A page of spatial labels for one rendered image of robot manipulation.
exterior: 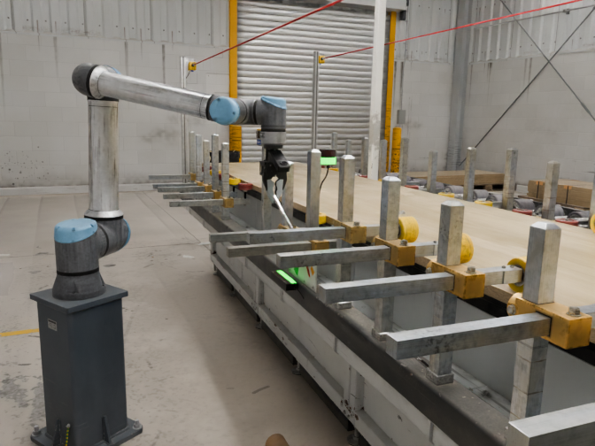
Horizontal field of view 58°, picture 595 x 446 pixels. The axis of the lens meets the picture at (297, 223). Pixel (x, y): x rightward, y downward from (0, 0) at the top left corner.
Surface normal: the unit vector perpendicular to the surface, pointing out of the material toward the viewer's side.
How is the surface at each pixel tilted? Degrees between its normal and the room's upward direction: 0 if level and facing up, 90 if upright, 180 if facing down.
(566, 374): 90
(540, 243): 90
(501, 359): 90
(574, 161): 90
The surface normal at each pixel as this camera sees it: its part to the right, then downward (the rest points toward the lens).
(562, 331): -0.93, 0.05
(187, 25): 0.40, 0.18
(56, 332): -0.59, 0.15
